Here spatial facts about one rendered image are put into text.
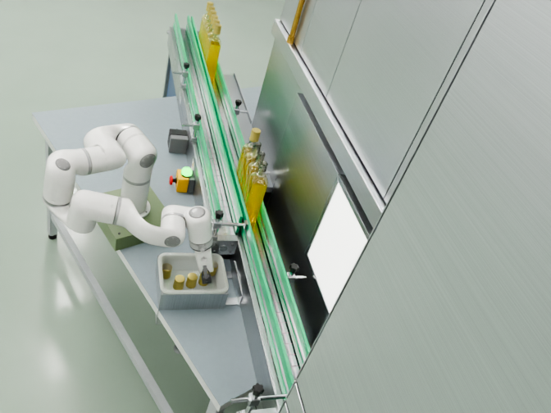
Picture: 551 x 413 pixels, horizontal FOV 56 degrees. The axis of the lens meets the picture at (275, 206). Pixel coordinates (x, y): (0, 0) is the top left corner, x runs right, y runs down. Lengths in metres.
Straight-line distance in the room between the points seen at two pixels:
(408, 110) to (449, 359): 0.84
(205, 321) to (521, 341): 1.37
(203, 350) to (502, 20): 1.37
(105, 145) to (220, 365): 0.78
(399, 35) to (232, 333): 1.03
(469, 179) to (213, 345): 1.29
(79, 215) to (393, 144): 0.89
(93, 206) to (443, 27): 1.02
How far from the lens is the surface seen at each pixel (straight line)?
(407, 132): 1.28
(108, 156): 1.70
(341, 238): 1.49
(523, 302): 0.47
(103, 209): 1.55
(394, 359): 0.62
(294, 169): 1.83
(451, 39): 1.21
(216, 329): 1.73
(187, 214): 1.58
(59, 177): 1.59
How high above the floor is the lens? 2.13
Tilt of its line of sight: 38 degrees down
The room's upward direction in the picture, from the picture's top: 19 degrees clockwise
